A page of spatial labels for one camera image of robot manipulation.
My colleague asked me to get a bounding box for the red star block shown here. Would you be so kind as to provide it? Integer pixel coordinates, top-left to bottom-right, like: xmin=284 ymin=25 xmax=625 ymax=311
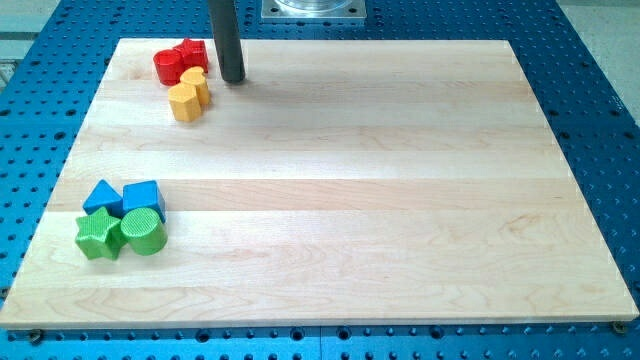
xmin=173 ymin=38 xmax=209 ymax=73

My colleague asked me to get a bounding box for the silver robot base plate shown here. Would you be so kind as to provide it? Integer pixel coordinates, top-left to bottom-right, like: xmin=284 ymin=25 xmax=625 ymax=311
xmin=261 ymin=0 xmax=367 ymax=22

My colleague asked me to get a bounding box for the green star block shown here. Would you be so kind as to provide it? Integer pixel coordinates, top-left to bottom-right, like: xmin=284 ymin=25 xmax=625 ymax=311
xmin=75 ymin=207 xmax=126 ymax=260

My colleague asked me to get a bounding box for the red cylinder block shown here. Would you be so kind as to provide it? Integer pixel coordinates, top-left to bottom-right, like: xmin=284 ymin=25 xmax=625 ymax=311
xmin=153 ymin=49 xmax=185 ymax=86

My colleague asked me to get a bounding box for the yellow hexagon block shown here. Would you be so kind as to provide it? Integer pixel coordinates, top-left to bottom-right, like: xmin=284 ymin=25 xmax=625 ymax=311
xmin=168 ymin=83 xmax=202 ymax=122

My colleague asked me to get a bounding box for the blue triangle block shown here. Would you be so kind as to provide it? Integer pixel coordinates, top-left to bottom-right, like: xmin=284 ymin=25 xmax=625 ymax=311
xmin=83 ymin=179 xmax=124 ymax=218

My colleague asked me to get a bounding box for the yellow heart block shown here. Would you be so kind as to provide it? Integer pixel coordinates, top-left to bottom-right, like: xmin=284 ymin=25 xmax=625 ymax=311
xmin=180 ymin=66 xmax=211 ymax=105

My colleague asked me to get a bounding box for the light wooden board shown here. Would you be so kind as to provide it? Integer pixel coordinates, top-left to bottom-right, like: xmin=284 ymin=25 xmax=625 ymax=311
xmin=1 ymin=38 xmax=638 ymax=329

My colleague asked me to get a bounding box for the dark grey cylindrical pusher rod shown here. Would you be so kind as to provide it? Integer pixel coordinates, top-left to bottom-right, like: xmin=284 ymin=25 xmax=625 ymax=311
xmin=207 ymin=0 xmax=246 ymax=84

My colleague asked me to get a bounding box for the green cylinder block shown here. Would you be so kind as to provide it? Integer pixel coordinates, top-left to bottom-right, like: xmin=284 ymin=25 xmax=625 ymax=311
xmin=121 ymin=208 xmax=168 ymax=256

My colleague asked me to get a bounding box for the blue cube block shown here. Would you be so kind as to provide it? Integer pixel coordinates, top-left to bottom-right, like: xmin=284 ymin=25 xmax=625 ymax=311
xmin=123 ymin=180 xmax=166 ymax=223

